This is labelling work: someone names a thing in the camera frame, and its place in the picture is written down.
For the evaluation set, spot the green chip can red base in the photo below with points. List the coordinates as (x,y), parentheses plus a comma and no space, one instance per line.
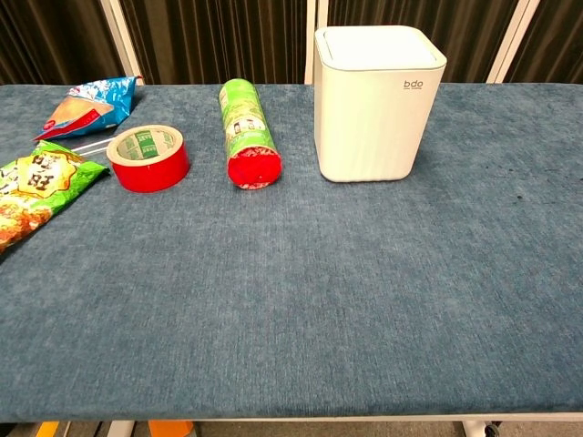
(246,132)

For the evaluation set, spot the white plastic trash bin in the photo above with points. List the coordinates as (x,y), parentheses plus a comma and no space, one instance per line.
(373,118)

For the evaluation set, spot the blue table cloth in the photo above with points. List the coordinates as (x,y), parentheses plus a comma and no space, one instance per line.
(291,282)

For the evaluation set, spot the red tape roll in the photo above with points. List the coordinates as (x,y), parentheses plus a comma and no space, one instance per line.
(152,170)

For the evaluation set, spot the dark pleated curtain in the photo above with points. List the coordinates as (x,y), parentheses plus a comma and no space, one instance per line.
(214,41)

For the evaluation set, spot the clear plastic straw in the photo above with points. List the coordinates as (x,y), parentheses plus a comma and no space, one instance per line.
(88,148)

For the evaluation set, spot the blue snack bag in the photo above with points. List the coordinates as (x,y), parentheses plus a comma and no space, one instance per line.
(98,107)

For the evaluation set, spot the orange object under table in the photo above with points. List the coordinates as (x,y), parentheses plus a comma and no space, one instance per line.
(170,428)

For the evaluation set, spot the green snack bag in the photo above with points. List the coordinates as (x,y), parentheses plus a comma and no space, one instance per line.
(32,191)

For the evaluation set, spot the white partition frame post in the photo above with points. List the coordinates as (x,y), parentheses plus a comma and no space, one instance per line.
(317,27)
(122,41)
(510,43)

